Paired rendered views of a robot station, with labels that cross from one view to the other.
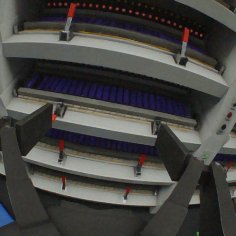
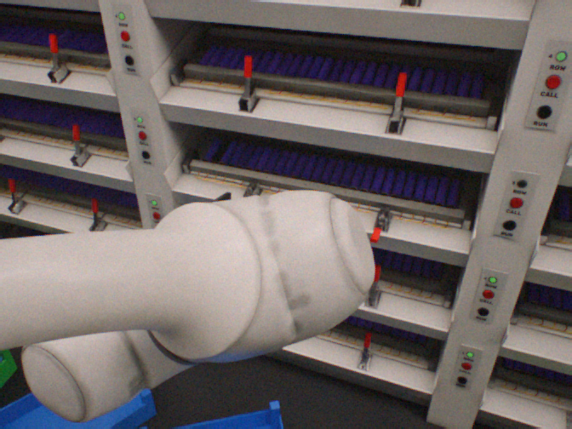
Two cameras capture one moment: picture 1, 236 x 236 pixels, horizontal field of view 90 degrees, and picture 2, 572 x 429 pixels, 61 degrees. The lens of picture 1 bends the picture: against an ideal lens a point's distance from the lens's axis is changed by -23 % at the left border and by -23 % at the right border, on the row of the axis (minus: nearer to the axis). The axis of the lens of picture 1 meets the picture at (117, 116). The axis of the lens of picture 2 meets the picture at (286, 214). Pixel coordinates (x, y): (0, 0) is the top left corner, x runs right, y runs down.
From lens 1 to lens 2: 0.58 m
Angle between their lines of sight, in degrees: 23
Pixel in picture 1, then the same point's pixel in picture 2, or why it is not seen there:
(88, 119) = not seen: hidden behind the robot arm
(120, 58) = (312, 133)
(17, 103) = (191, 183)
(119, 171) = not seen: hidden behind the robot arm
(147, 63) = (345, 137)
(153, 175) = (403, 308)
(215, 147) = (508, 265)
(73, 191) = not seen: hidden behind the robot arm
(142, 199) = (401, 372)
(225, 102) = (494, 181)
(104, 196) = (327, 351)
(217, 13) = (451, 31)
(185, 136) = (436, 237)
